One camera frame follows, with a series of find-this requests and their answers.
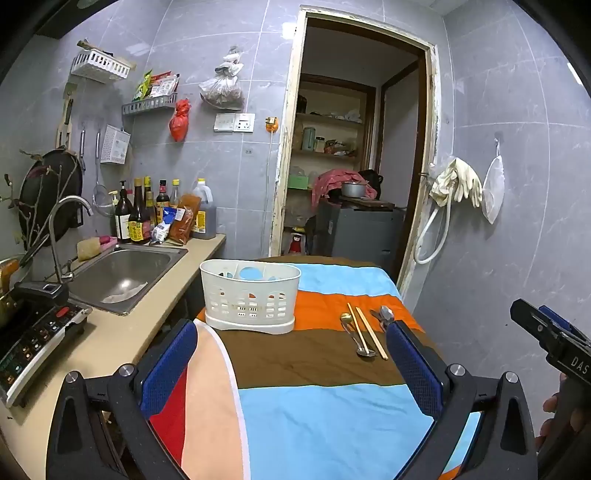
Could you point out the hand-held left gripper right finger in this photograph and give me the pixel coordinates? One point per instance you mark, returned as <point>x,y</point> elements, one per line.
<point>413,369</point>

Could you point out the brass kettle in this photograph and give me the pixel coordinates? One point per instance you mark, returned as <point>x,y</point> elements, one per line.
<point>7,286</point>

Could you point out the red seasoning packets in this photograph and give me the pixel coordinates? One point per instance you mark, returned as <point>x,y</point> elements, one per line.
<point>164,85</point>

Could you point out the dark pump bottle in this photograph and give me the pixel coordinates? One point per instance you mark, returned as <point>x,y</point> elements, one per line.
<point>123,221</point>

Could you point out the gold spoon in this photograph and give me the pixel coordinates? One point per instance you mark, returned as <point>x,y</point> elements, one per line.
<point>345,318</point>

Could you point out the white wall switch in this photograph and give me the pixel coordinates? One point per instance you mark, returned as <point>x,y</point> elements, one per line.
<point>224,122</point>

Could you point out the yellow sponge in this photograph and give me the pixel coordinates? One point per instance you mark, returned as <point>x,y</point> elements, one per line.
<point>88,249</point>

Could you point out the green thermos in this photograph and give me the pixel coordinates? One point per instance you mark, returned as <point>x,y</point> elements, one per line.
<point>308,138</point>

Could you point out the metal faucet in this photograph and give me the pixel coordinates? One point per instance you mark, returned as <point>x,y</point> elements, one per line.
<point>69,199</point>

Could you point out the pink scrubber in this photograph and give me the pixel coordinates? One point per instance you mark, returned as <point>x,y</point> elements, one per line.
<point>108,240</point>

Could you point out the cream rubber gloves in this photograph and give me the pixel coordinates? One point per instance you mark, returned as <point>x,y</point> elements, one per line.
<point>455,177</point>

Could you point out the large soy sauce bottle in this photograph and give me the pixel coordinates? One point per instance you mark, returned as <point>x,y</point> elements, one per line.
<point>138,226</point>

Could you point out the grey cabinet with pot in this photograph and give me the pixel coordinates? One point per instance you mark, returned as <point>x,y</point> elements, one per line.
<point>360,235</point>

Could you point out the red plastic bag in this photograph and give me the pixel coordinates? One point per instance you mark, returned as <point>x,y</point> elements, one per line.
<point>180,122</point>

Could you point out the wooden chopstick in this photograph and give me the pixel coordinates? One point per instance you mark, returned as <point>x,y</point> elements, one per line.
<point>371,332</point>
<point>356,327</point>

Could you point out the amber bottle yellow cap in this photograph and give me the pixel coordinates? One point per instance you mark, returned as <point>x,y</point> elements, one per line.
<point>148,194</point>

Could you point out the yellow green packet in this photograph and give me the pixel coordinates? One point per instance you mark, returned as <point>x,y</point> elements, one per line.
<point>142,87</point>

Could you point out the clear bag of dried goods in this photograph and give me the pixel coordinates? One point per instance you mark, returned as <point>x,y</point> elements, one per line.
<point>221,92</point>

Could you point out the bare plant branches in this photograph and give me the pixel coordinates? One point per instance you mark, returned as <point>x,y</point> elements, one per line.
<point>9,201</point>

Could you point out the black induction cooker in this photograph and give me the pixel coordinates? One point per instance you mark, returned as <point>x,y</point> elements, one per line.
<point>32,337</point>

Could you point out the steel sink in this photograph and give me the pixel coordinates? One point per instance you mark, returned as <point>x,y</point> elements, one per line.
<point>120,272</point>

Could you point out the orange plug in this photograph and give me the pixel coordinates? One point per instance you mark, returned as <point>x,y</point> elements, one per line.
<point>272,123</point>

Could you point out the black range hood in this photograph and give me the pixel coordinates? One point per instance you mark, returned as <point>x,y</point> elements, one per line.
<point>60,23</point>

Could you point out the large dark liquid jug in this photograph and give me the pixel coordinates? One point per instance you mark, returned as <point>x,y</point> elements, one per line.
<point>203,217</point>

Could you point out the dark bottle red label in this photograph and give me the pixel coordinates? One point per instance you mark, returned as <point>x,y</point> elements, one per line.
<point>162,198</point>

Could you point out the worn wooden door frame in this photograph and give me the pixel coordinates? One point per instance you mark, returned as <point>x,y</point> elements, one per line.
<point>281,184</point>

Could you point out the white wall basket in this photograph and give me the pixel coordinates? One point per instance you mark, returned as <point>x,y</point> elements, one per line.
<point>99,64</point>

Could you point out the beige kitchen counter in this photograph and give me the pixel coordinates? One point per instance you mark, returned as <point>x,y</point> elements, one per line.
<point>124,341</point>

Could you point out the green box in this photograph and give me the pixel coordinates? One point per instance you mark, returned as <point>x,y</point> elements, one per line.
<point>299,182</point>

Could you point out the white wall socket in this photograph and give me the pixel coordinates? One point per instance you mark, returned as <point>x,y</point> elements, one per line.
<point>244,122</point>

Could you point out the pink cloth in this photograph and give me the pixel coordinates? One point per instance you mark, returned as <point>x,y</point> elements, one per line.
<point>330,180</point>

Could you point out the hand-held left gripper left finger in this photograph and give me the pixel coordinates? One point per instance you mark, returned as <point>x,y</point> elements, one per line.
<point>168,364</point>

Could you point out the wooden shelf unit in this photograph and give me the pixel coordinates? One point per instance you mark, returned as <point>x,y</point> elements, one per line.
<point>328,121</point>

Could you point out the black wok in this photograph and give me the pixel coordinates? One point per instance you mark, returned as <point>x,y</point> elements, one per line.
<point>51,184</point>

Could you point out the clear bottle yellow cap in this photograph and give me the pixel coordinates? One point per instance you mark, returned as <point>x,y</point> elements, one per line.
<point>175,196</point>

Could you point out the orange chili powder bag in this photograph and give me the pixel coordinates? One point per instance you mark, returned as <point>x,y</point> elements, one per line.
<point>184,221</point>

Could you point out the grey wall rack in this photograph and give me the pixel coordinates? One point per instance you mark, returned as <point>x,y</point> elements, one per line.
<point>147,105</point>

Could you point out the metal pot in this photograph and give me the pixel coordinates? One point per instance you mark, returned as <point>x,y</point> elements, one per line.
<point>353,190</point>

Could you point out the red white bottle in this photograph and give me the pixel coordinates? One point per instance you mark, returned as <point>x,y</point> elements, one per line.
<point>296,244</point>

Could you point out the blue white packet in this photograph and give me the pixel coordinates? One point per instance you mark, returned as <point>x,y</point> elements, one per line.
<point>164,226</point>

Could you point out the person's right hand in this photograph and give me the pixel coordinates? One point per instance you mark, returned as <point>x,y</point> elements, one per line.
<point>550,405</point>

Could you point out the white plastic utensil basket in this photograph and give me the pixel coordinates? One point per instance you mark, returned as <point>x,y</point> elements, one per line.
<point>231,300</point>

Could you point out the white perforated wall box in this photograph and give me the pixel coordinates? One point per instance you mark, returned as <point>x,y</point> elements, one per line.
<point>114,145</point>

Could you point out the striped colourful table cloth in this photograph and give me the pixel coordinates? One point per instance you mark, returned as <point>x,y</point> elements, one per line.
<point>300,360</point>

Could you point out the hanging wooden cutting board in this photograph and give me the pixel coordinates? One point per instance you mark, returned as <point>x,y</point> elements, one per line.
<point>64,134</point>

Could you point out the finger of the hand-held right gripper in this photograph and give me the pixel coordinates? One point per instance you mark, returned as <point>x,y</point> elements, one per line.
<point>556,318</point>
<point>531,321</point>

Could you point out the silver spoon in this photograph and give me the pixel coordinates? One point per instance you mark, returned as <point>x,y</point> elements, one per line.
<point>365,352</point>

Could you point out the white mesh bag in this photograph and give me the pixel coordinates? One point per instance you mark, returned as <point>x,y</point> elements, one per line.
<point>493,194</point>

